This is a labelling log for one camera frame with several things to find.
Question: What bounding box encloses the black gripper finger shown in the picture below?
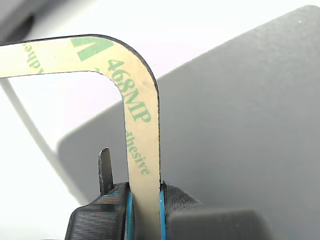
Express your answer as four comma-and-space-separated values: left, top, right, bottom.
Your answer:
64, 146, 137, 240
159, 181, 274, 240

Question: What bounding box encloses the beige adhesive rectangular frame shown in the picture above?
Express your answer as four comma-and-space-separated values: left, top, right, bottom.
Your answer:
0, 33, 161, 240

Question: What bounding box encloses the grey flat base plate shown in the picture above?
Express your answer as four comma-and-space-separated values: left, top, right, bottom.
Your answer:
56, 4, 320, 240

